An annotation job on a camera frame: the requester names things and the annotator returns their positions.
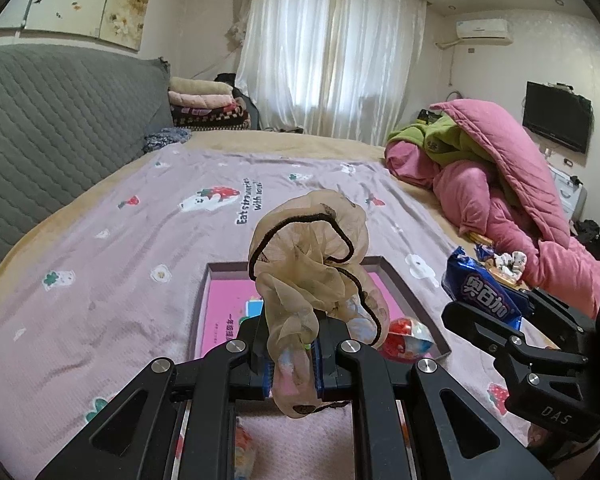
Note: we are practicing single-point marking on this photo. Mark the checkered folded blanket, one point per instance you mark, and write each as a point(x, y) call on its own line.
point(210, 117)

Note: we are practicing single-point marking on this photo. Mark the black television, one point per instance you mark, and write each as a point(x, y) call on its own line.
point(555, 115)

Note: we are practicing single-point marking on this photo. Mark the white sheer curtain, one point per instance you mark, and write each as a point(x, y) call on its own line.
point(330, 50)

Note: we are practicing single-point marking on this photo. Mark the dark clothing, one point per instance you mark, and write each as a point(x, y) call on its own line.
point(245, 100)

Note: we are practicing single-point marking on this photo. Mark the white floral scrunchie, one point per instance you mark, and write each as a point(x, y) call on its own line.
point(512, 262)

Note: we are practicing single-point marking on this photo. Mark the pink quilt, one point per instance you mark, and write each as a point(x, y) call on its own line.
point(500, 200)

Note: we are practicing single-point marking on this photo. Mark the blue snack packet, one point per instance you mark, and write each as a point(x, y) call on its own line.
point(480, 290)

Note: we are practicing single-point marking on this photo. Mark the lilac strawberry print sheet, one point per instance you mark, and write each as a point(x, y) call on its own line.
point(130, 260)

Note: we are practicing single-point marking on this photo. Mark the small blue wrapper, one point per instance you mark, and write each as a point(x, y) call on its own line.
point(484, 252)

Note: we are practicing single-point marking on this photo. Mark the small biscuit pack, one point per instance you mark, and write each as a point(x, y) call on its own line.
point(476, 235)

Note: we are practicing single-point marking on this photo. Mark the beige folded blanket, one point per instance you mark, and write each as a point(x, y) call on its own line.
point(200, 85)

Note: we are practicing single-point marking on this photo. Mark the pink book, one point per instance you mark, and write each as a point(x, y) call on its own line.
point(225, 305)

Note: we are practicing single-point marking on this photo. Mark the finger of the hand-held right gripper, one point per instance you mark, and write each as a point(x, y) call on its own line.
point(560, 325)
point(480, 327)

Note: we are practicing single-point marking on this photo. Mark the grey quilted headboard cover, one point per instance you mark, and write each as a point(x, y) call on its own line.
point(55, 120)

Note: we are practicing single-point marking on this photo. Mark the beige sheer stocking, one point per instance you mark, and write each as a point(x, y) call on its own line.
point(300, 260)

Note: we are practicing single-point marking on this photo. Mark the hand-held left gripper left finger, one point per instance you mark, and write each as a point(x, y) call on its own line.
point(260, 360)

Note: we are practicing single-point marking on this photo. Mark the floral wall poster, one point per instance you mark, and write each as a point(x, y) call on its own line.
point(90, 0)

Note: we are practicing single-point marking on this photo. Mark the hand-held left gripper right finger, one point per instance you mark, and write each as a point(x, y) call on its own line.
point(330, 360)

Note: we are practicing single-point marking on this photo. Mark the white air conditioner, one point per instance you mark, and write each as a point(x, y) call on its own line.
point(482, 30)

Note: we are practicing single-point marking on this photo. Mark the blue knitted cloth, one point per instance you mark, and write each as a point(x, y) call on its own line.
point(167, 139)

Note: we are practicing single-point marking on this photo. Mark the pink folded blanket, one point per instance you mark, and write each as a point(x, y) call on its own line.
point(202, 100)

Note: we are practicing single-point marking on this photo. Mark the pink shallow box tray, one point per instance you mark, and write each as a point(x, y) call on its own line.
point(415, 301)

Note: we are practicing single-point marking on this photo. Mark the green blanket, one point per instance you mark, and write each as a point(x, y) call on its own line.
point(445, 140)

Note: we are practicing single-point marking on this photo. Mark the clear pack of biscuits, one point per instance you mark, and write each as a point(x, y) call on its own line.
point(502, 276)

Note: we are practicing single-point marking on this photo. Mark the white plastic cabinet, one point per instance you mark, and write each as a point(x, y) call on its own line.
point(567, 192)

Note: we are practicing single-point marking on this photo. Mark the red white snack packet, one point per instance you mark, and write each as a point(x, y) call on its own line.
point(405, 340)

